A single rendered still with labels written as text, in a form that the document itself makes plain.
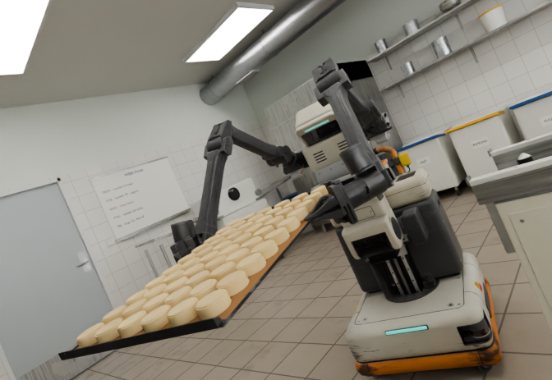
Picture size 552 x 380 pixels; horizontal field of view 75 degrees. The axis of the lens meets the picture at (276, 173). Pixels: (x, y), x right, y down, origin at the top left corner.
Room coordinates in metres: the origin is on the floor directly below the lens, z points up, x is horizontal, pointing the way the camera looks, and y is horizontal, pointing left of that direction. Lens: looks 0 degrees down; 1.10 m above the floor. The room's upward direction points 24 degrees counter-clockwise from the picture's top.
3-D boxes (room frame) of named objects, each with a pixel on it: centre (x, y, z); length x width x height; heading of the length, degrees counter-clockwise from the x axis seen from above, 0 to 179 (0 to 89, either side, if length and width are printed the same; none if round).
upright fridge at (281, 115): (5.20, -0.97, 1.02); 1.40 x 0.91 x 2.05; 46
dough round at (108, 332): (0.64, 0.38, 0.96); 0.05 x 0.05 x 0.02
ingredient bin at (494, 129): (4.08, -2.33, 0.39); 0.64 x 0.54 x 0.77; 137
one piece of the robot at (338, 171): (1.60, -0.26, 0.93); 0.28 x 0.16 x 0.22; 61
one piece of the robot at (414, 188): (1.93, -0.44, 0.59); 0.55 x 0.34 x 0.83; 61
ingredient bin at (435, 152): (4.53, -1.86, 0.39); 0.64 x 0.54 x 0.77; 139
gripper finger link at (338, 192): (0.79, -0.06, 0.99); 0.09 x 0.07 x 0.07; 106
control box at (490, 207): (0.94, -0.52, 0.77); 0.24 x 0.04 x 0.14; 138
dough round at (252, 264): (0.62, 0.10, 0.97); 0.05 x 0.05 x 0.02
